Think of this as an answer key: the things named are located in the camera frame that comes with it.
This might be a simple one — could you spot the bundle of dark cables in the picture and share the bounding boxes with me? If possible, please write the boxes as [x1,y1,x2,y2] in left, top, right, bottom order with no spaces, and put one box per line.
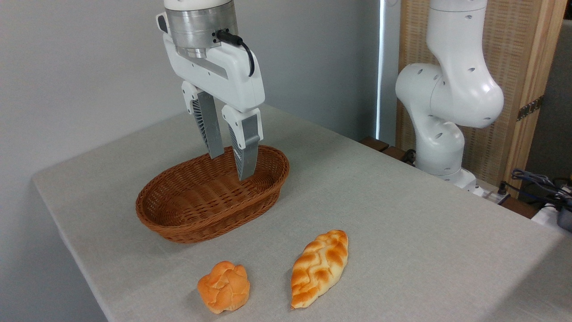
[511,168,572,203]

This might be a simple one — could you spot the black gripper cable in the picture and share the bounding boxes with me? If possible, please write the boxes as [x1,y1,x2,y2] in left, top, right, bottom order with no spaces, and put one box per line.
[216,30,256,77]

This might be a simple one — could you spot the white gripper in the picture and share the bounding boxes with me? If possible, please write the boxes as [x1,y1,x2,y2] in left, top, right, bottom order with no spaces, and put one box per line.
[156,12,265,182]

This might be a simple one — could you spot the brown oval wicker basket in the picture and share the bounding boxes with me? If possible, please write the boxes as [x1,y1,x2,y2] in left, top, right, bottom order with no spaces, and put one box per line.
[135,144,290,244]

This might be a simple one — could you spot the round knotted bread roll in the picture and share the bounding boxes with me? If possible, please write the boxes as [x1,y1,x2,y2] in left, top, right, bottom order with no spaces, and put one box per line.
[197,261,251,314]

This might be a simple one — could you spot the metal screen hinge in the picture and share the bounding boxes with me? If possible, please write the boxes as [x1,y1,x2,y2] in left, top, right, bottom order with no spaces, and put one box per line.
[517,95,545,122]

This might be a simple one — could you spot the long braided bread loaf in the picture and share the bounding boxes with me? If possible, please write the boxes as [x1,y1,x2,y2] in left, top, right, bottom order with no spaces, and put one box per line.
[290,229,349,310]

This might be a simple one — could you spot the grey linen tablecloth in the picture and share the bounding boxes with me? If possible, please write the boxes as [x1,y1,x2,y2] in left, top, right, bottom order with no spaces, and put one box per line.
[32,104,572,322]

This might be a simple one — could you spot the bright vertical window strip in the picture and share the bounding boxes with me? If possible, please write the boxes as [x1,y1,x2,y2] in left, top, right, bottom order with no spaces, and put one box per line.
[376,0,385,140]

